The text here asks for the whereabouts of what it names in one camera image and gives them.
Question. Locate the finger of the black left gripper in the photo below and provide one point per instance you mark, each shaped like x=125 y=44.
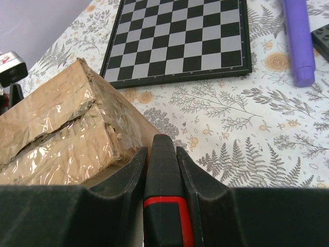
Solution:
x=15 y=95

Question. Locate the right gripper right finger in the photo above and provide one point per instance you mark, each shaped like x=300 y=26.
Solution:
x=242 y=216

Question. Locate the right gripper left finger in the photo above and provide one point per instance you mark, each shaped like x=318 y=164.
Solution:
x=107 y=214

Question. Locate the brown taped cardboard box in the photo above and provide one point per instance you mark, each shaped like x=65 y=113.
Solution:
x=74 y=129

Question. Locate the dark grey studded plate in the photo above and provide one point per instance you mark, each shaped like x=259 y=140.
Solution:
x=320 y=39

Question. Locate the black white checkerboard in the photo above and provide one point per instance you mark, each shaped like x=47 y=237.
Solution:
x=156 y=42

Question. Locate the purple cylindrical handle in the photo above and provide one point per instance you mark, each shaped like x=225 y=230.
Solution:
x=300 y=42

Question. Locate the red black utility knife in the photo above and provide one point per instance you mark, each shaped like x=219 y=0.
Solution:
x=166 y=218

